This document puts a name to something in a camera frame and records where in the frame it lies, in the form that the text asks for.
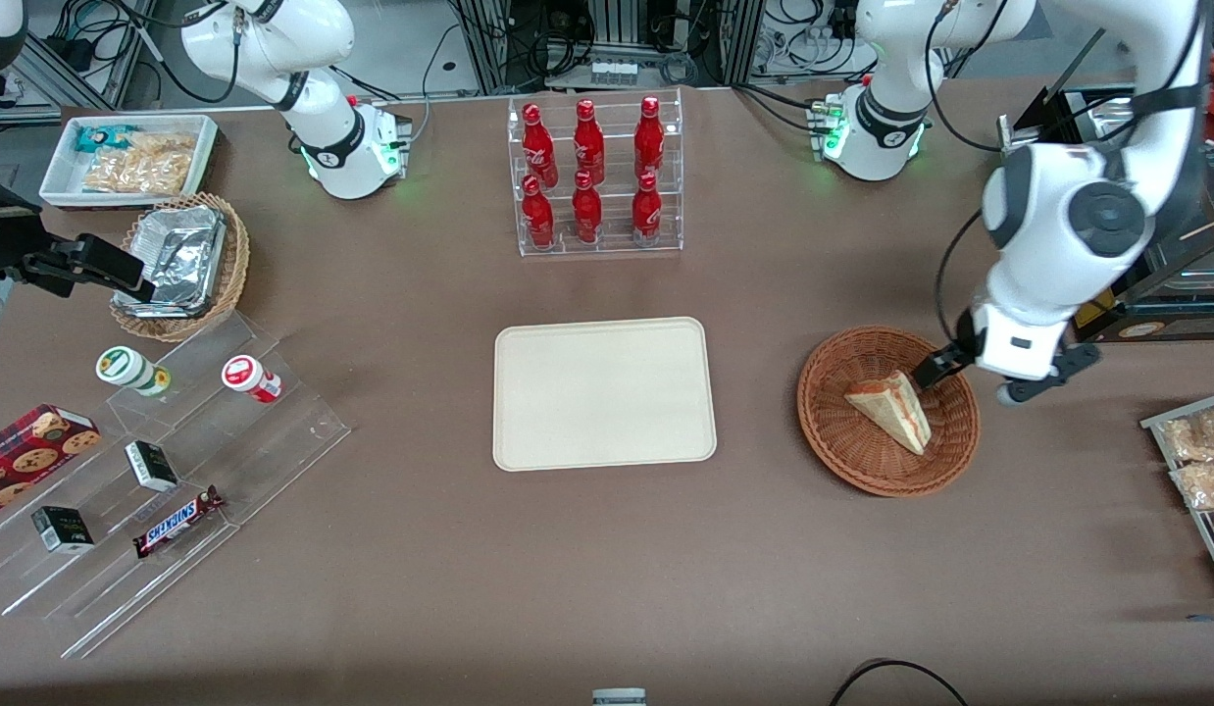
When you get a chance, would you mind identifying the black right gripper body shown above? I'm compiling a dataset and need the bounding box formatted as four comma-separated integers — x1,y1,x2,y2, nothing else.
0,175,79,296

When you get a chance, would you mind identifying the triangular sandwich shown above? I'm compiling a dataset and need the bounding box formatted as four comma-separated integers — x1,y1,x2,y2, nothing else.
843,370,934,457

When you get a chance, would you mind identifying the light wicker basket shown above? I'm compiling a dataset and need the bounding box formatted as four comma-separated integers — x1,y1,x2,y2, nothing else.
109,192,251,343

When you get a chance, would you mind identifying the round brown wicker basket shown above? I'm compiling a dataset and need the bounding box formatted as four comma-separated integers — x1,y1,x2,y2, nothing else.
796,325,982,498

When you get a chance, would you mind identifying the tray of bagged snacks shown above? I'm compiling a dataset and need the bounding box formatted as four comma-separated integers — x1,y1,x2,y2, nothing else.
1139,389,1214,601

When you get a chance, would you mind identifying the beige rectangular serving tray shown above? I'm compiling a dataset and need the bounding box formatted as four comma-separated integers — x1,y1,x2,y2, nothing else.
492,316,718,473

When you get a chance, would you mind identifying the crumpled aluminium foil container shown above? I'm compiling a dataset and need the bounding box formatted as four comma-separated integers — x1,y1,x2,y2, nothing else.
114,204,228,320

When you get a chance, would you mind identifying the white rectangular plastic bin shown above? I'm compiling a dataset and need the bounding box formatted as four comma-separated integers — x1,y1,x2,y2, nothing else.
38,114,221,210

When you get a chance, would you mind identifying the green lid snack cup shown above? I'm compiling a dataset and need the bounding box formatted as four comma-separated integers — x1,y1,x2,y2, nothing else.
95,346,173,398

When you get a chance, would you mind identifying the clear bag of chips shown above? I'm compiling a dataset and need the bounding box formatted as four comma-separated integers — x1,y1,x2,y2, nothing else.
82,132,198,195

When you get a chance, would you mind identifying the teal snack packet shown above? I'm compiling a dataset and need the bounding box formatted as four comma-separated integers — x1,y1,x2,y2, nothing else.
75,124,137,153

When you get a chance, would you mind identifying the red lid snack cup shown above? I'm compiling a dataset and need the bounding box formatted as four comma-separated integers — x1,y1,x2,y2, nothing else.
222,355,283,404

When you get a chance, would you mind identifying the black food warmer cabinet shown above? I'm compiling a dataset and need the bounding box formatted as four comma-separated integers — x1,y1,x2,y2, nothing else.
997,29,1214,344

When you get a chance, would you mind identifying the clear bag of fried snacks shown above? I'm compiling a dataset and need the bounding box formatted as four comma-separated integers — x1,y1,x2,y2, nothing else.
1171,461,1214,511
1159,407,1214,464

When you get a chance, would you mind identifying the small black box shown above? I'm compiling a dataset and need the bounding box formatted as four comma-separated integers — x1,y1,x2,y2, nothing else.
125,440,179,493
30,506,95,554

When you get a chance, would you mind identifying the clear acrylic step display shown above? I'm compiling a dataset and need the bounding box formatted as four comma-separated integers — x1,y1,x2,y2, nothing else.
0,309,353,660

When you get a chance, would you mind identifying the red plaid cookie box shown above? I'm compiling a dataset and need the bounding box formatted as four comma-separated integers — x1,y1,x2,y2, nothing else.
0,403,102,523

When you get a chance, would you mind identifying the snickers chocolate bar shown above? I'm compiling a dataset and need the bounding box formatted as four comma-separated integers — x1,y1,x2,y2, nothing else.
132,485,226,560

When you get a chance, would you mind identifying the red cola bottle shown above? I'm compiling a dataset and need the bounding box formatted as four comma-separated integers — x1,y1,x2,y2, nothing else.
522,102,560,189
571,170,604,244
573,98,606,185
521,175,556,250
632,172,663,246
633,95,666,179

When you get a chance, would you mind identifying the clear acrylic bottle rack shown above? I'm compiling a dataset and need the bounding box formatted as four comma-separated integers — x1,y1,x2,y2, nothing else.
507,88,684,258

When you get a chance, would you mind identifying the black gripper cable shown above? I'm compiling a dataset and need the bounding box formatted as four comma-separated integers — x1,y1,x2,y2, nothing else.
935,209,990,346

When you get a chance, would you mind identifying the black floor cable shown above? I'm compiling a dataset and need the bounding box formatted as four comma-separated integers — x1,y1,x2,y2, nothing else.
828,659,971,706

